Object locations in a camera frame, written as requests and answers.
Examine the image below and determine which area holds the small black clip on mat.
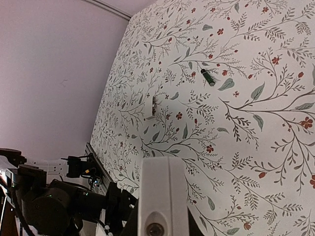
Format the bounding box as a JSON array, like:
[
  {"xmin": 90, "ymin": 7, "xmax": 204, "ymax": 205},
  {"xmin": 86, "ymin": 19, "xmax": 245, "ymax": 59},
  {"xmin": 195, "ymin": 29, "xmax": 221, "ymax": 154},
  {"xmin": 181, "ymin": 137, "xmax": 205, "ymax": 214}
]
[{"xmin": 152, "ymin": 96, "xmax": 158, "ymax": 116}]

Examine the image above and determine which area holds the white battery cover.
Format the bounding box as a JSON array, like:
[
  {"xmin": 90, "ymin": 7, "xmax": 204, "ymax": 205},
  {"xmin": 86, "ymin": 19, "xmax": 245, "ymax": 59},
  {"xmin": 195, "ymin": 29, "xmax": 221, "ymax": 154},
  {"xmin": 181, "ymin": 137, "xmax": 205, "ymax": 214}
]
[{"xmin": 144, "ymin": 95, "xmax": 155, "ymax": 120}]

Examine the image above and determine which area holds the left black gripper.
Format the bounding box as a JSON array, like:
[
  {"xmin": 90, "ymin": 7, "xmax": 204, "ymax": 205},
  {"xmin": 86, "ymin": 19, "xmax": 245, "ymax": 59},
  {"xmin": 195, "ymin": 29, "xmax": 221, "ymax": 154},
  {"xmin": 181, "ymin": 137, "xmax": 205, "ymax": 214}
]
[{"xmin": 105, "ymin": 182, "xmax": 137, "ymax": 229}]

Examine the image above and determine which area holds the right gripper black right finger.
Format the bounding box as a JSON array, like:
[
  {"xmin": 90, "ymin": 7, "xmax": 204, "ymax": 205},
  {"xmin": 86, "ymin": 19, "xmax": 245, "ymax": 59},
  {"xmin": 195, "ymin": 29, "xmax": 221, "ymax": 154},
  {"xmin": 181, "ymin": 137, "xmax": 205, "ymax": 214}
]
[{"xmin": 188, "ymin": 208, "xmax": 204, "ymax": 236}]

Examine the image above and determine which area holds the white remote control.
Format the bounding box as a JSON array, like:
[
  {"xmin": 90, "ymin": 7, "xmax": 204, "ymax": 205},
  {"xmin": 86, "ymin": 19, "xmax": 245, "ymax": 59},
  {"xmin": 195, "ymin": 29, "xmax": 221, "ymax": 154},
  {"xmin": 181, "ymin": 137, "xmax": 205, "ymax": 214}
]
[{"xmin": 137, "ymin": 156, "xmax": 189, "ymax": 236}]

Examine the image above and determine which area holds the front aluminium rail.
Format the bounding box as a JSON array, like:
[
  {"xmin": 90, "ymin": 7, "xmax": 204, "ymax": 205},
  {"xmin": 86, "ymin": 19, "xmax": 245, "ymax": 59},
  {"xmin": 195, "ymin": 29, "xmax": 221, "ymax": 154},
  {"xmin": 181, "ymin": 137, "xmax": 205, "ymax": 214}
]
[{"xmin": 85, "ymin": 143, "xmax": 113, "ymax": 195}]

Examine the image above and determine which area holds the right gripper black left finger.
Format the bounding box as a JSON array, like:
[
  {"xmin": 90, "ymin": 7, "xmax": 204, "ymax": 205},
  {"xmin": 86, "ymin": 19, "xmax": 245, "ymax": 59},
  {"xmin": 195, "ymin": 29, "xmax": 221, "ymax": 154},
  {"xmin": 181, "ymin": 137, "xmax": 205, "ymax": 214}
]
[{"xmin": 120, "ymin": 207, "xmax": 138, "ymax": 236}]

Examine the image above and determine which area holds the floral patterned table mat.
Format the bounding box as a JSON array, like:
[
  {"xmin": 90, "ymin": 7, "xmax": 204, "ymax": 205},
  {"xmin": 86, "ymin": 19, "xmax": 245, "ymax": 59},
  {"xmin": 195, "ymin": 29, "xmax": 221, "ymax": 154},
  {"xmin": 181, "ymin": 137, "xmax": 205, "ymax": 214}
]
[{"xmin": 90, "ymin": 0, "xmax": 315, "ymax": 236}]

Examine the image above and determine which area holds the black battery far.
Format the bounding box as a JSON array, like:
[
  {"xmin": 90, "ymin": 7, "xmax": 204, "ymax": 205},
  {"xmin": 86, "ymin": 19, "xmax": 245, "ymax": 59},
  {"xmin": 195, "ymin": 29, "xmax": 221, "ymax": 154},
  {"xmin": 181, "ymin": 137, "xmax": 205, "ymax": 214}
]
[{"xmin": 201, "ymin": 69, "xmax": 216, "ymax": 87}]

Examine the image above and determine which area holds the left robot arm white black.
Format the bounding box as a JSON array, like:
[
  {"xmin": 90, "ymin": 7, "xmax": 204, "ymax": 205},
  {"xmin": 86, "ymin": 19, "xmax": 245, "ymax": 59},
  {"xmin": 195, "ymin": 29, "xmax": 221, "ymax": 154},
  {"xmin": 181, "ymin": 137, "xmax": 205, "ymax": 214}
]
[{"xmin": 0, "ymin": 148, "xmax": 138, "ymax": 236}]

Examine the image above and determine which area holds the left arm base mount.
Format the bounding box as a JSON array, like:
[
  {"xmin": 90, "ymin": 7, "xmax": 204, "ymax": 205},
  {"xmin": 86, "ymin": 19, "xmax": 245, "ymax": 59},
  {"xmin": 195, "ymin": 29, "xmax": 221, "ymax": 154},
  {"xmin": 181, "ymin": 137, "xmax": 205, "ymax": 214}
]
[{"xmin": 62, "ymin": 153, "xmax": 102, "ymax": 189}]

